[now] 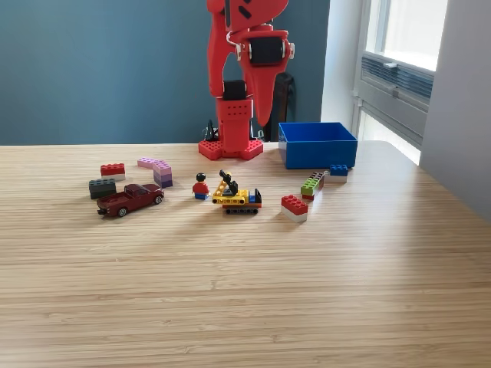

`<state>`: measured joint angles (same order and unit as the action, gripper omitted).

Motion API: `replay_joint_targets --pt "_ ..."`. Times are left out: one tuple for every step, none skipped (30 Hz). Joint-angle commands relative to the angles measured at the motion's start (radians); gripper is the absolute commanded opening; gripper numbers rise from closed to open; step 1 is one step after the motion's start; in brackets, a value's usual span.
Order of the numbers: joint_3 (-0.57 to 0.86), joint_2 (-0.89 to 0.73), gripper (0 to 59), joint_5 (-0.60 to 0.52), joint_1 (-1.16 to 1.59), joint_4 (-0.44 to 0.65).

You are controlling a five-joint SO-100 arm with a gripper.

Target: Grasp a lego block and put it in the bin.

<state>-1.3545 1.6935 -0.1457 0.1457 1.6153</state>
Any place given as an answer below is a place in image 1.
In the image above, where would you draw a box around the toy figure red shirt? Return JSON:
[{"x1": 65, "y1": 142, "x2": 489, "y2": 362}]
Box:
[{"x1": 192, "y1": 172, "x2": 212, "y2": 201}]

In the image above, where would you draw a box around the black chair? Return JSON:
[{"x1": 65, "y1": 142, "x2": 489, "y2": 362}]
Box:
[{"x1": 263, "y1": 71, "x2": 297, "y2": 143}]

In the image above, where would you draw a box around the red on white brick stack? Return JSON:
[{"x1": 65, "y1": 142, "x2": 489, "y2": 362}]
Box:
[
  {"x1": 100, "y1": 163, "x2": 127, "y2": 182},
  {"x1": 280, "y1": 194, "x2": 309, "y2": 223}
]

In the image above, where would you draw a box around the purple brick stack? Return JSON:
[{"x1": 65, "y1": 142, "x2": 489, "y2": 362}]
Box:
[{"x1": 152, "y1": 159, "x2": 174, "y2": 189}]

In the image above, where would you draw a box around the blue plastic bin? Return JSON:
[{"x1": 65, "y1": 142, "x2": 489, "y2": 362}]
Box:
[{"x1": 278, "y1": 122, "x2": 359, "y2": 170}]

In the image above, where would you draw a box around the blue on white brick stack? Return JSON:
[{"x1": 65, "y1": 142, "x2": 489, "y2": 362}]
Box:
[{"x1": 324, "y1": 164, "x2": 349, "y2": 183}]

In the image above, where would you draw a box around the green brown red brick stack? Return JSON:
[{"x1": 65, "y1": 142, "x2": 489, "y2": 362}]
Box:
[{"x1": 300, "y1": 171, "x2": 325, "y2": 202}]

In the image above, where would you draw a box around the dark grey toy brick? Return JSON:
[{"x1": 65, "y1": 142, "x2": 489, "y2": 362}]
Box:
[{"x1": 88, "y1": 178, "x2": 117, "y2": 200}]

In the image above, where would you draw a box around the white window frame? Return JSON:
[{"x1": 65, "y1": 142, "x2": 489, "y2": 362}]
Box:
[{"x1": 358, "y1": 0, "x2": 450, "y2": 74}]

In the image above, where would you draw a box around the grey window vent grille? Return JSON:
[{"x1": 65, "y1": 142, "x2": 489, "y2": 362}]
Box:
[{"x1": 360, "y1": 53, "x2": 435, "y2": 101}]

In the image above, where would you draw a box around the dark red toy pickup truck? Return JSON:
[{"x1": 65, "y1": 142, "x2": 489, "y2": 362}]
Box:
[{"x1": 96, "y1": 183, "x2": 166, "y2": 219}]

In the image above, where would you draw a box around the small yellow toy digger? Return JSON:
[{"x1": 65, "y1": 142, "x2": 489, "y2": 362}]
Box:
[{"x1": 211, "y1": 169, "x2": 263, "y2": 215}]

